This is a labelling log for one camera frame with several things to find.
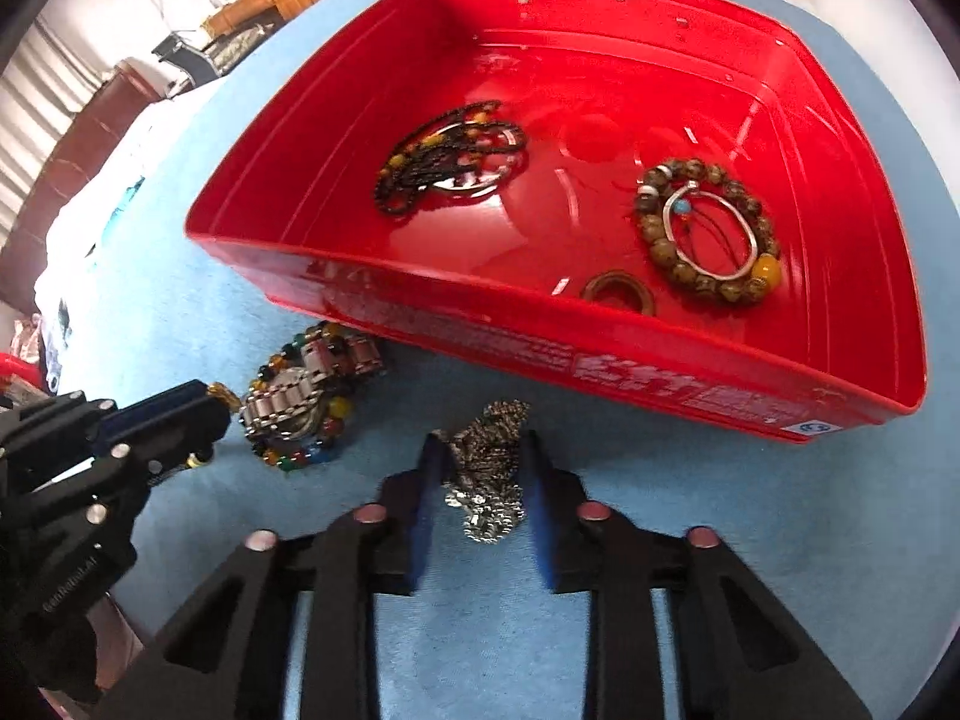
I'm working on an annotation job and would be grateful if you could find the brown wooden ring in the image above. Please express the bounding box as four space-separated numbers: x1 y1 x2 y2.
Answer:
581 270 657 317

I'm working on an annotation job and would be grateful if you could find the dark wooden headboard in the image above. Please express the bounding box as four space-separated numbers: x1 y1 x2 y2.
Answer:
0 71 160 305

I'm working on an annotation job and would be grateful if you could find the black bead cord necklace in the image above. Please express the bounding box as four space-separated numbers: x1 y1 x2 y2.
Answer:
375 100 530 220

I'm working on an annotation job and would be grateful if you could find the wooden desk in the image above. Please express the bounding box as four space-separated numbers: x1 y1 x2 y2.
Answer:
201 0 287 37

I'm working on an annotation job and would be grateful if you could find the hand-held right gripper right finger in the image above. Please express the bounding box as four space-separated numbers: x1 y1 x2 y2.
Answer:
521 429 875 720

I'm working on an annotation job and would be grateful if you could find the silver round bangle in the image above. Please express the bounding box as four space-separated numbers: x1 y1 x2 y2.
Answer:
429 156 520 200

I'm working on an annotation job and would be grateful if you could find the red tin box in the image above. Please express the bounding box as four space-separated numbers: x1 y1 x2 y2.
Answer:
184 0 929 445

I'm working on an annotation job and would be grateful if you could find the white quilt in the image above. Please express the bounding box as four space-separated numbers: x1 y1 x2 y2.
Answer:
34 60 192 395

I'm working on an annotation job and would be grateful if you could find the metal link bracelet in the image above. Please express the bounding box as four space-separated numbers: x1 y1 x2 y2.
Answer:
240 337 389 440

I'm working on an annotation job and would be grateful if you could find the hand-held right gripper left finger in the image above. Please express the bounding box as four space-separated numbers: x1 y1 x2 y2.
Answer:
90 431 455 720

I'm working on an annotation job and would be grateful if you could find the silver chain necklace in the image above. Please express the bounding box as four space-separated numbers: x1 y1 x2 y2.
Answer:
433 399 530 545

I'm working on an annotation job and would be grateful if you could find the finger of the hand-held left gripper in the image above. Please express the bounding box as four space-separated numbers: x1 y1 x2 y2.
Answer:
0 435 220 541
0 381 232 466

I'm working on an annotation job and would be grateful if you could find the red item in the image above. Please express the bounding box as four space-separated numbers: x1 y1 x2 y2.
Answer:
0 351 47 392

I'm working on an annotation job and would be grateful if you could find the multicolour bead bracelet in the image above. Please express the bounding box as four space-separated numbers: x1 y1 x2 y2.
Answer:
251 321 359 472

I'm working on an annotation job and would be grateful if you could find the brown wooden bead bracelet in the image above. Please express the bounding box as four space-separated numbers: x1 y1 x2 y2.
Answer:
632 157 782 308

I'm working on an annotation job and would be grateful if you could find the gold pendant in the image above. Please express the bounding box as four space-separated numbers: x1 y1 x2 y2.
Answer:
187 382 242 467

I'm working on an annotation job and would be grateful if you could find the black office chair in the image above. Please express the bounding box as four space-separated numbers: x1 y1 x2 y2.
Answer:
152 30 227 82

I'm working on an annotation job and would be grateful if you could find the striped curtain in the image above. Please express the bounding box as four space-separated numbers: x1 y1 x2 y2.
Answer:
0 15 102 192

